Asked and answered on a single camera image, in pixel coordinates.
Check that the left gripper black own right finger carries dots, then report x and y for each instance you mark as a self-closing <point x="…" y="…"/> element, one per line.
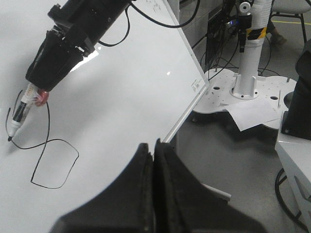
<point x="183" y="205"/>

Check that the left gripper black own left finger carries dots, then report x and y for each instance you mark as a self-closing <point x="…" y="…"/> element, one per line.
<point x="125" y="206"/>

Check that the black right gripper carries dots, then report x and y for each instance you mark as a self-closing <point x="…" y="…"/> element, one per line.
<point x="83" y="23"/>

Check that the red cap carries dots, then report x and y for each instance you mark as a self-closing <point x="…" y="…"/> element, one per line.
<point x="41" y="97"/>

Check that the black whiteboard marker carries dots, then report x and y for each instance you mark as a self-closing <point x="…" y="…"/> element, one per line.
<point x="22" y="111"/>

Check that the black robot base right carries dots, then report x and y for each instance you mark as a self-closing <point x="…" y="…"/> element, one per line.
<point x="297" y="120"/>

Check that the white whiteboard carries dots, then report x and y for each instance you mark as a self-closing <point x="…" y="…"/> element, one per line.
<point x="68" y="152"/>

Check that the white paper sheet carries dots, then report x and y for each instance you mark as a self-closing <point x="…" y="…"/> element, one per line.
<point x="250" y="113"/>

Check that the white table edge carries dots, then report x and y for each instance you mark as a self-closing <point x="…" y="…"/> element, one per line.
<point x="295" y="157"/>

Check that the white column with hazard tape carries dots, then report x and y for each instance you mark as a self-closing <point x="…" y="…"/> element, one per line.
<point x="246" y="78"/>

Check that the black equipment rack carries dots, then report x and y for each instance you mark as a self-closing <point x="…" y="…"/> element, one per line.
<point x="221" y="25"/>

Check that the grey chair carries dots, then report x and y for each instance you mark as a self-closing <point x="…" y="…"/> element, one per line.
<point x="292" y="9"/>

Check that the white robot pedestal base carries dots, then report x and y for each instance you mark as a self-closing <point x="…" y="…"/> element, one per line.
<point x="218" y="95"/>

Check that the black camera on column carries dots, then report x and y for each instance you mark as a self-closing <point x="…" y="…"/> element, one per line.
<point x="244" y="22"/>

